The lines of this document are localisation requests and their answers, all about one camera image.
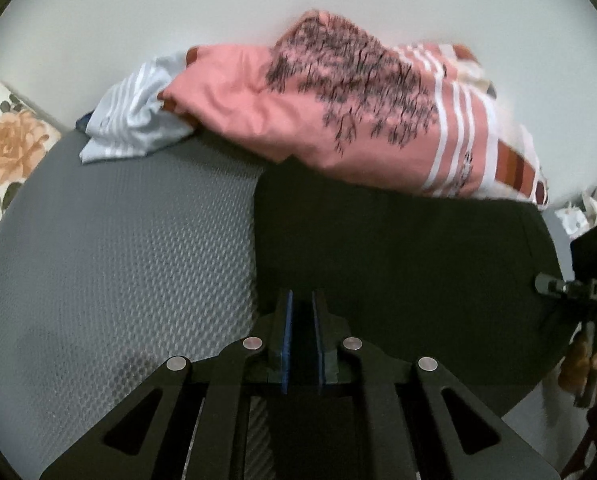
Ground black pants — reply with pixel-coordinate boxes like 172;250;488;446
254;160;577;415

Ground person's right hand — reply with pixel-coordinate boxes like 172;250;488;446
558;328;597;401

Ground white dotted bedsheet pile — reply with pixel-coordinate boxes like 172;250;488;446
555;186;597;240

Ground grey mesh mattress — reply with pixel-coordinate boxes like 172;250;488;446
0;132;274;479

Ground light blue striped cloth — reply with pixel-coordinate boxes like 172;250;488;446
79;51;193;164

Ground pink patchwork folded quilt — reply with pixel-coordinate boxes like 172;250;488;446
158;11;548;207

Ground floral orange rose pillow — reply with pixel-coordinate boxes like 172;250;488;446
0;81;61;221

